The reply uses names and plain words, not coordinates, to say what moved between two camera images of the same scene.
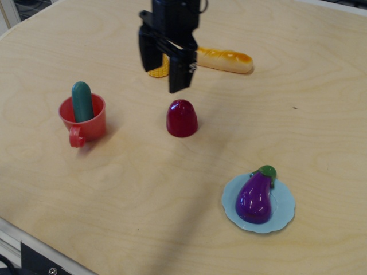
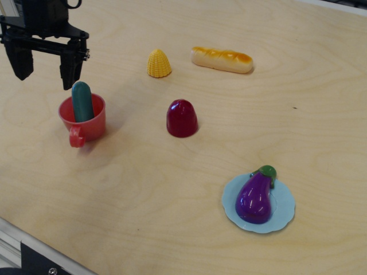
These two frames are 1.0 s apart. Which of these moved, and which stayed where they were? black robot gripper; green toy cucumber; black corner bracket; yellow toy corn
Moved: black robot gripper
Stayed: yellow toy corn; black corner bracket; green toy cucumber
